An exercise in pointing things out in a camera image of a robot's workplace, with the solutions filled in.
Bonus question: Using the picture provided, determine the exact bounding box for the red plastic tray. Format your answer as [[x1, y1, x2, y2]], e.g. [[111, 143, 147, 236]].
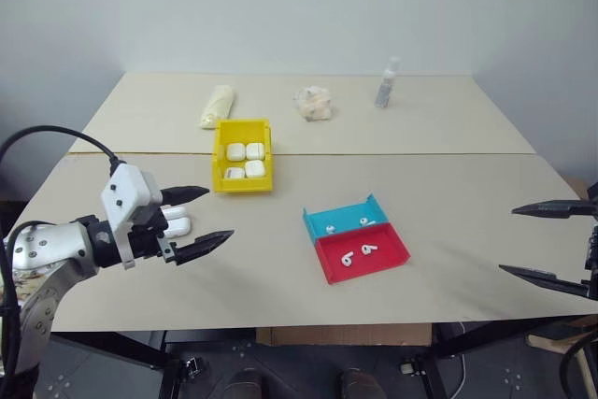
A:
[[315, 222, 412, 287]]

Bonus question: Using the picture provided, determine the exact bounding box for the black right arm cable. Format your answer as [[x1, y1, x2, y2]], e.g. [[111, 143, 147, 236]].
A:
[[558, 336, 598, 399]]

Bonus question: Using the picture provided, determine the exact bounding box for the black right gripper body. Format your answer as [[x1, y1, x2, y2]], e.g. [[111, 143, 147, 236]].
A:
[[582, 220, 598, 284]]

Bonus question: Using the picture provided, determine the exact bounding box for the blue plastic tray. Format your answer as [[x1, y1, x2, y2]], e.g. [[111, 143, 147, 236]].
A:
[[302, 192, 392, 239]]

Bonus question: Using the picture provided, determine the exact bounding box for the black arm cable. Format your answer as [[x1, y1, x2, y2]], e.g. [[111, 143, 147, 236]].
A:
[[558, 336, 598, 399], [0, 125, 128, 379]]

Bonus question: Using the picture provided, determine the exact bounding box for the black metal table leg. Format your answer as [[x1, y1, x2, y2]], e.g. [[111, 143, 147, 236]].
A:
[[50, 329, 184, 399], [410, 318, 569, 399]]

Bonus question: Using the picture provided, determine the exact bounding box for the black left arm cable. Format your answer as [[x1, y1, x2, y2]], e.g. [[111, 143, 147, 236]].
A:
[[0, 125, 128, 379]]

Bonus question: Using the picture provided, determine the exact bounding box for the yellow plastic bin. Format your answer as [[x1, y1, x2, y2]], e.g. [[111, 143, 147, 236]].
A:
[[212, 118, 276, 195]]

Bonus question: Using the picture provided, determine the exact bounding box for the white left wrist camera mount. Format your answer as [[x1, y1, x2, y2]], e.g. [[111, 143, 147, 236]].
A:
[[100, 163, 164, 272]]

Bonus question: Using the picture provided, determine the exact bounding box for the crumpled clear plastic bag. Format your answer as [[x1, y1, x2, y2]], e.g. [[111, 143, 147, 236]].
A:
[[292, 85, 335, 122]]

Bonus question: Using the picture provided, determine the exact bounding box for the thin white cable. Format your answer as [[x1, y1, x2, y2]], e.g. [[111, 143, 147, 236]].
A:
[[455, 321, 469, 390]]

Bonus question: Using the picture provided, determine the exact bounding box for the brown cardboard sheet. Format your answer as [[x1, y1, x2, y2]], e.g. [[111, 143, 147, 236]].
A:
[[255, 323, 434, 348]]

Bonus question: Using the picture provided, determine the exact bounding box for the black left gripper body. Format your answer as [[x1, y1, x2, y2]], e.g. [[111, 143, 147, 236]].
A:
[[128, 202, 179, 263]]

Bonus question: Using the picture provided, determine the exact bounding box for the clear spray bottle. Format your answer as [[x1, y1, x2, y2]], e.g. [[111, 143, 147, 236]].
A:
[[373, 55, 404, 109]]

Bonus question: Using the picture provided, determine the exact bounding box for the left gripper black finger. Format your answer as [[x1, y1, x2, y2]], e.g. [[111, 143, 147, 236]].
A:
[[160, 186, 211, 205], [173, 229, 235, 265]]

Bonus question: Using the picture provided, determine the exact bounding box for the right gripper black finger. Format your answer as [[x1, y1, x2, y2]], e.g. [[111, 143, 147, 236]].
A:
[[498, 264, 598, 301], [510, 200, 598, 221]]

